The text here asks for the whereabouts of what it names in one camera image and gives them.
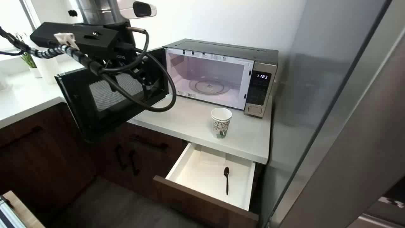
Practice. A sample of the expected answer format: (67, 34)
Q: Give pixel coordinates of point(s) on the black wrist camera block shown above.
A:
(92, 38)

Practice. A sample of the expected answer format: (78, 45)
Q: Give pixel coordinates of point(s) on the patterned white paper cup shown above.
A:
(220, 121)

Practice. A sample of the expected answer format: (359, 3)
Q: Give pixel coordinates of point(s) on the light wooden table board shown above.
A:
(25, 210)

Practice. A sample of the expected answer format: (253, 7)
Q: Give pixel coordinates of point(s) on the dark brown wooden cabinet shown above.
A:
(41, 164)

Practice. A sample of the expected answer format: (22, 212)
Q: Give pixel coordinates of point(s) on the aluminium frame profile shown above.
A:
(7, 216)

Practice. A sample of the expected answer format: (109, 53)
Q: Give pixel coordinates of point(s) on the white paper towel roll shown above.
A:
(48, 67)

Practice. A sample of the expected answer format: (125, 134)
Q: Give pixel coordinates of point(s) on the open white wooden drawer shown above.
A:
(206, 177)

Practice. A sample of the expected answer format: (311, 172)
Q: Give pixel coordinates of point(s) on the glass microwave turntable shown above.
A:
(209, 87)

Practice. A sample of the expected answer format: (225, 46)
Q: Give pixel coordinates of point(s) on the silver microwave oven body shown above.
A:
(263, 63)

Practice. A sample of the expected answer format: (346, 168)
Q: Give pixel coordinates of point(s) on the stainless steel refrigerator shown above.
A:
(336, 114)

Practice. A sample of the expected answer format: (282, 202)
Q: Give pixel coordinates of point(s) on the black plastic spoon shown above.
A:
(226, 177)

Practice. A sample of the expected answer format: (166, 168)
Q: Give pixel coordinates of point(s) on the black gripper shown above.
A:
(128, 63)

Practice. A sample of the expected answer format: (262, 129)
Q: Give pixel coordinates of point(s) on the small green potted plant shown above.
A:
(28, 58)

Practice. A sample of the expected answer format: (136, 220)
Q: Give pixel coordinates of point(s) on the black microwave door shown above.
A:
(79, 105)

